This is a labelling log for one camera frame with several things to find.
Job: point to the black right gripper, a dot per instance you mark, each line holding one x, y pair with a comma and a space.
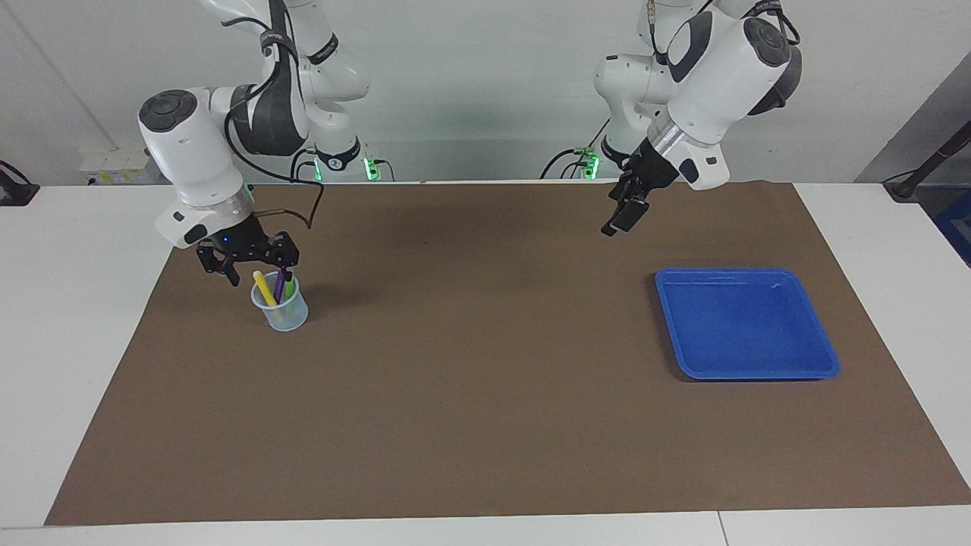
235, 241

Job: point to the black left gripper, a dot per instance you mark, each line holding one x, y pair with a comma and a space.
651, 173

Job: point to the yellow pen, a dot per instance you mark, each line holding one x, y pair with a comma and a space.
265, 288

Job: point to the purple pen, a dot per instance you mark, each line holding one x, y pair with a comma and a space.
278, 287

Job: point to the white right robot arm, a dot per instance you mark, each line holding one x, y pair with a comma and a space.
190, 152

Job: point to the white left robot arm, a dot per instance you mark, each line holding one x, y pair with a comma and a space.
713, 83

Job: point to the blue plastic tray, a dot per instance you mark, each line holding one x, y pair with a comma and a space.
743, 326

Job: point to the green pen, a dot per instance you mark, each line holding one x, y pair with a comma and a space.
289, 299

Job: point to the clear plastic cup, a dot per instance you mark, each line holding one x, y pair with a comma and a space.
287, 320

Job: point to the white socket box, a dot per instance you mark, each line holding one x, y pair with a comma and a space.
121, 163

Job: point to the brown table mat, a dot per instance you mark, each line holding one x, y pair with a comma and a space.
485, 379

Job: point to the black clamp base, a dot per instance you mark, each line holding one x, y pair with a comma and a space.
15, 193

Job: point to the black stand leg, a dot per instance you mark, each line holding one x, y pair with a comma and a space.
922, 171

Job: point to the blue crate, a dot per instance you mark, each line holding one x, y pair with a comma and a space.
957, 227

